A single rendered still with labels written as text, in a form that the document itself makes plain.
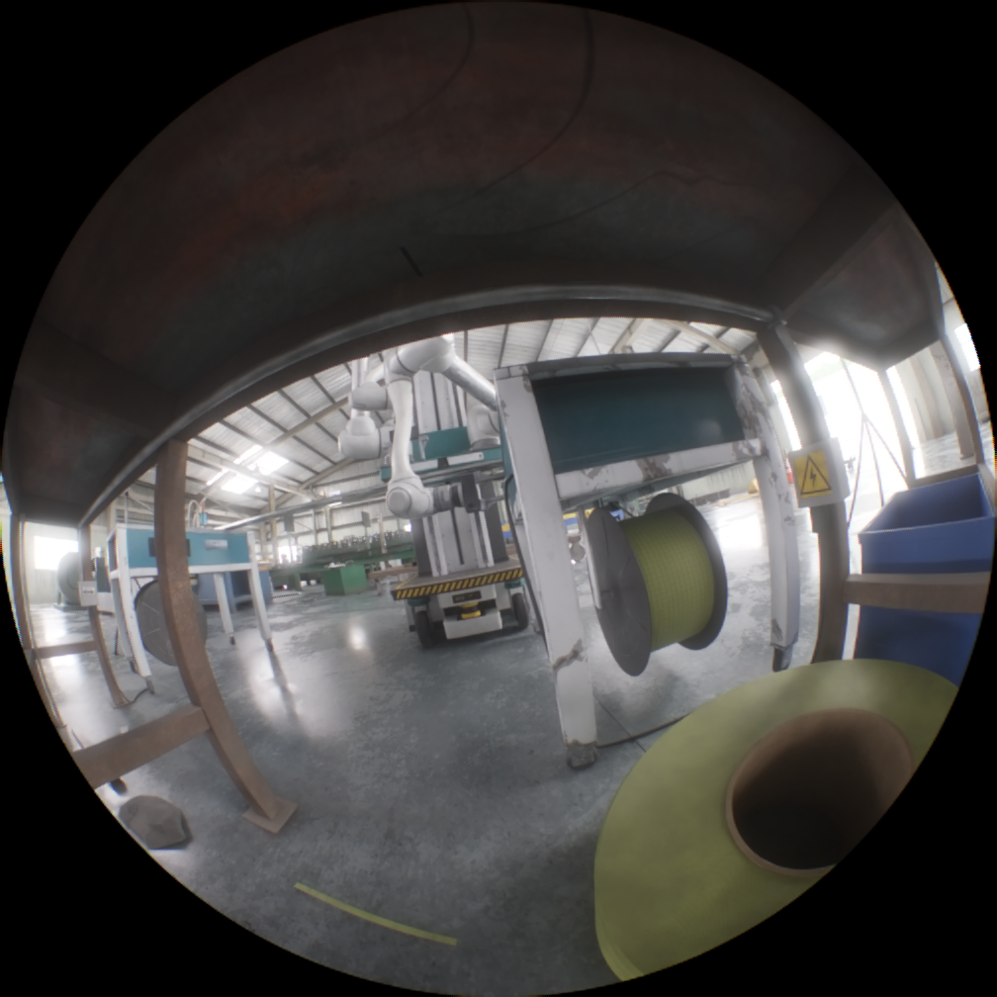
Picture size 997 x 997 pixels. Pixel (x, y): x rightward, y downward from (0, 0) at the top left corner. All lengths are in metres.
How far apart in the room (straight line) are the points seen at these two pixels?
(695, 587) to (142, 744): 1.00
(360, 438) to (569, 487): 1.24
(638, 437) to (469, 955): 0.81
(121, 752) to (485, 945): 0.48
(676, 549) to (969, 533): 0.63
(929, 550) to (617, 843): 0.59
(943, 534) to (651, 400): 0.62
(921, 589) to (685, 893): 0.45
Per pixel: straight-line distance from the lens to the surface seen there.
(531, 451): 0.43
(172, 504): 0.58
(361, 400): 1.31
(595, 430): 0.52
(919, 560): 0.66
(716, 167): 0.44
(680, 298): 0.40
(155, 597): 1.82
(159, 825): 0.81
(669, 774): 0.37
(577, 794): 0.60
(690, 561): 0.68
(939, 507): 1.05
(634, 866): 0.31
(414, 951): 0.51
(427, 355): 1.08
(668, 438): 0.57
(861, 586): 0.59
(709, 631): 0.78
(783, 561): 0.70
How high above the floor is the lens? 0.47
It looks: 7 degrees up
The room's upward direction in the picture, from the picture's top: 11 degrees counter-clockwise
